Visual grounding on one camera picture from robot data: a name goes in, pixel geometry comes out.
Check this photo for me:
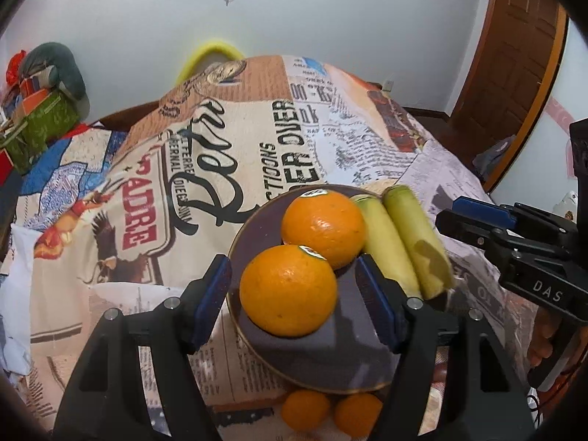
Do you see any person's right hand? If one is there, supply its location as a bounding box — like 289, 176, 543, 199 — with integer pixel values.
527, 310, 559, 369

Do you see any blue patterned quilt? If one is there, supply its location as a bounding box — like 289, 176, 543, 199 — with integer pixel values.
21, 124, 129, 230

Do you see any yellow curved cushion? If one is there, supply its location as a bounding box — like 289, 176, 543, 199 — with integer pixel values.
177, 41, 244, 86

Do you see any grey-green stuffed pillow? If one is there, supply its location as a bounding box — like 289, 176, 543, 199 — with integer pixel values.
18, 42, 90, 115

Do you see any grey cloth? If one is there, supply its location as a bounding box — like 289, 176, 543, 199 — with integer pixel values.
473, 135, 517, 178

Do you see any red bag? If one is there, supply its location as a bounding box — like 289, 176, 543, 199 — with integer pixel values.
6, 50, 28, 86

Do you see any newspaper printed blanket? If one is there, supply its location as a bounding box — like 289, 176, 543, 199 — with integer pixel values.
0, 55, 538, 441

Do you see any brown wooden door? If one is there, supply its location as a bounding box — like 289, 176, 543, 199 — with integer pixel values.
448, 0, 570, 194

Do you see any dark plate with wooden rim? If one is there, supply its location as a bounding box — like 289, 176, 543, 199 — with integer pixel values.
226, 184, 453, 395

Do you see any small tangerine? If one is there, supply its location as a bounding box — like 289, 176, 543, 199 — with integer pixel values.
334, 392, 384, 438
281, 390, 331, 433

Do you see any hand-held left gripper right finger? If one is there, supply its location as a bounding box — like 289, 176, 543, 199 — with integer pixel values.
355, 254, 540, 441

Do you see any green-yellow banana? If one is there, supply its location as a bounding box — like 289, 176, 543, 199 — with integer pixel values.
383, 185, 455, 299
350, 194, 423, 299

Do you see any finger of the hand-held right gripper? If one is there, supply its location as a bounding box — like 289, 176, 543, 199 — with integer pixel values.
435, 208, 509, 259
452, 195, 518, 230

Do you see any large orange with sticker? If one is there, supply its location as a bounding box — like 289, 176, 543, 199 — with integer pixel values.
239, 244, 338, 337
281, 189, 367, 271

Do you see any white cloth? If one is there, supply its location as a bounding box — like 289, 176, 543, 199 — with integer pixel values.
0, 225, 47, 377

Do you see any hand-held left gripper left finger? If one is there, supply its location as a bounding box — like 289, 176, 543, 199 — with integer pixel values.
53, 254, 233, 441

